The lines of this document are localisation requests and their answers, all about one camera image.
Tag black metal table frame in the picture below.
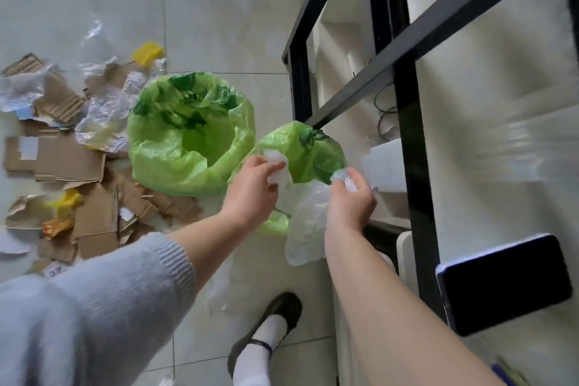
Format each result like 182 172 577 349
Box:
282 0 579 324

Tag blue and yellow packet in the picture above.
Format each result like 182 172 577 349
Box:
490 356 531 386

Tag person's right hand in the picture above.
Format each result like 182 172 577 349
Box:
325 167 378 233

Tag white foam piece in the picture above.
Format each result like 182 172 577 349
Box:
359 139 409 193

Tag person's left hand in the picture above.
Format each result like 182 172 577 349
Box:
221 155 288 231

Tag person's left forearm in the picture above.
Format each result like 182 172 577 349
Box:
166 209 261 294

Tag light grey knit sleeve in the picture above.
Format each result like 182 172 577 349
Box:
0 232 198 386

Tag white sock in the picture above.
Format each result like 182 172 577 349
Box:
233 315 289 386

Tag orange wrapper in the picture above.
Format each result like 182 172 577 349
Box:
43 217 74 238

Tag large open green bin bag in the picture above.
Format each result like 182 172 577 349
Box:
127 72 257 197

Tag black smartphone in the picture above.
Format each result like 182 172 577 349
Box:
435 233 574 338

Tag small green plastic bag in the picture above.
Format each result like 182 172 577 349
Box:
227 121 348 237

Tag crumpled white plastic wrapper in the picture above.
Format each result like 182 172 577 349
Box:
74 57 167 154

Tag black cable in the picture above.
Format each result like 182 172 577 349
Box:
373 83 400 143

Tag clear plastic bag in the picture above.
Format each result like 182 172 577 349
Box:
264 150 378 267

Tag black shoe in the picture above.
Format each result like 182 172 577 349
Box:
226 292 303 380

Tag pile of torn cardboard scraps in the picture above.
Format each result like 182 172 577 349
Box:
0 53 205 279

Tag person's right forearm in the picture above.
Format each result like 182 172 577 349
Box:
324 224 508 386

